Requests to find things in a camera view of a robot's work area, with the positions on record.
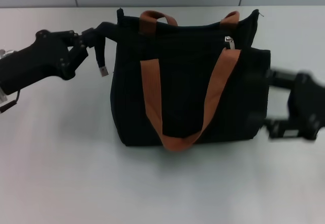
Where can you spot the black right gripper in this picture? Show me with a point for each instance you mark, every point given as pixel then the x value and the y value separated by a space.
pixel 307 102

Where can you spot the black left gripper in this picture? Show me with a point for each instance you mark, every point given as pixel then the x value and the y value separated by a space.
pixel 33 64

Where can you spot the silver zipper pull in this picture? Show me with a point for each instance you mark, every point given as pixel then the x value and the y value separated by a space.
pixel 230 42

